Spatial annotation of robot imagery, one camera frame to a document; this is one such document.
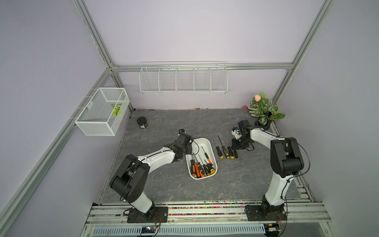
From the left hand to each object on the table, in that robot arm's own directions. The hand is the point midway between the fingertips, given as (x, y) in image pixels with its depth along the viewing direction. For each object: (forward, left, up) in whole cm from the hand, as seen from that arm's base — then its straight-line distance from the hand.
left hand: (188, 147), depth 92 cm
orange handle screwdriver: (-12, -5, -3) cm, 13 cm away
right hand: (+2, -31, -5) cm, 31 cm away
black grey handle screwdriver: (-4, -31, -5) cm, 31 cm away
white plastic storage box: (+2, -8, -4) cm, 9 cm away
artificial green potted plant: (+6, -45, +22) cm, 50 cm away
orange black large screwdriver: (-15, -2, -3) cm, 15 cm away
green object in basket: (+14, +38, +23) cm, 47 cm away
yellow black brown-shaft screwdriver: (-1, -24, -6) cm, 25 cm away
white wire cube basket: (+13, +47, +20) cm, 53 cm away
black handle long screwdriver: (-2, -27, -5) cm, 27 cm away
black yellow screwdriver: (-2, -20, -6) cm, 21 cm away
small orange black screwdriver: (-8, -13, -4) cm, 16 cm away
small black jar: (+27, +34, -3) cm, 43 cm away
